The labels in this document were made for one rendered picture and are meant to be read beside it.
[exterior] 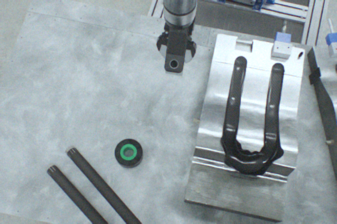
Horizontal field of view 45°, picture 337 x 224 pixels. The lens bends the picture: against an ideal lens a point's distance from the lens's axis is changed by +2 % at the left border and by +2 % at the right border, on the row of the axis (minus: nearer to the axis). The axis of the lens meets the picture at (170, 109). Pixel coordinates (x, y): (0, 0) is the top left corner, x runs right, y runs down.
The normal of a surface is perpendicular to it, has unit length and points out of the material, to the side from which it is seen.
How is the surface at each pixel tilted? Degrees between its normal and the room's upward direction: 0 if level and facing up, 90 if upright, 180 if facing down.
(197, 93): 0
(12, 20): 0
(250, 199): 0
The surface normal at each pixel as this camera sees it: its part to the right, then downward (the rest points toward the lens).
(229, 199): 0.00, -0.33
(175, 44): -0.05, 0.15
